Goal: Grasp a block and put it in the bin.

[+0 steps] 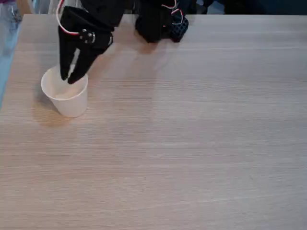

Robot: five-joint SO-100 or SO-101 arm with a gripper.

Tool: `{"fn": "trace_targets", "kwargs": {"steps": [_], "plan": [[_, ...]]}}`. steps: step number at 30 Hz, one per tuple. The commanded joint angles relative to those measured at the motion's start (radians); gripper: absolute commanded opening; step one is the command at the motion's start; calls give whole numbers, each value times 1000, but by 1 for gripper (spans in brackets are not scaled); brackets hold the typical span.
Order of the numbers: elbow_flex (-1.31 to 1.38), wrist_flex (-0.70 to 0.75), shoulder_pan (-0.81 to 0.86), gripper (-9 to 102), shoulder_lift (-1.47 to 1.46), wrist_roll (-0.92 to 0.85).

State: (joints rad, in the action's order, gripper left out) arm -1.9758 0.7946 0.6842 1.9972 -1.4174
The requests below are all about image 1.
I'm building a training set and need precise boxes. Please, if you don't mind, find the white hanging cloth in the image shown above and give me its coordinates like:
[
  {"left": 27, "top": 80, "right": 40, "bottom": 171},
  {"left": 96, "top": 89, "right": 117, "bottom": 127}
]
[{"left": 35, "top": 0, "right": 83, "bottom": 14}]

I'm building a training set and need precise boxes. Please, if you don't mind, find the wooden furniture leg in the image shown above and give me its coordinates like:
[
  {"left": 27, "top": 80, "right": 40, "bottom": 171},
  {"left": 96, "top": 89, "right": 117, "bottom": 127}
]
[{"left": 16, "top": 0, "right": 33, "bottom": 15}]

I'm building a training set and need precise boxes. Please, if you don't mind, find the red white arm cable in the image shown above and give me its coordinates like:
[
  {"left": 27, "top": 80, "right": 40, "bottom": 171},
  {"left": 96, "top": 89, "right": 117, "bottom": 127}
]
[{"left": 161, "top": 0, "right": 189, "bottom": 24}]

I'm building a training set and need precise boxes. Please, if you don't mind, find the blue denim cloth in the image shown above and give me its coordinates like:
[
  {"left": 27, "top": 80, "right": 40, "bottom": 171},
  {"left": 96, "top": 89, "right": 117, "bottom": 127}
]
[{"left": 0, "top": 0, "right": 24, "bottom": 59}]

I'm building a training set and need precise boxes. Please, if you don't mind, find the white paper cup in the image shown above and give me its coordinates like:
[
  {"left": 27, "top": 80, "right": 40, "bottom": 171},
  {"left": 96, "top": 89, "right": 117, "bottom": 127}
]
[{"left": 40, "top": 66, "right": 89, "bottom": 118}]

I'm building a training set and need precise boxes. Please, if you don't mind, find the red white gripper cable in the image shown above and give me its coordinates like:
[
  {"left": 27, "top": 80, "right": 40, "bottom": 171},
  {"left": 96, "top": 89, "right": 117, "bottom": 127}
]
[{"left": 56, "top": 0, "right": 81, "bottom": 36}]

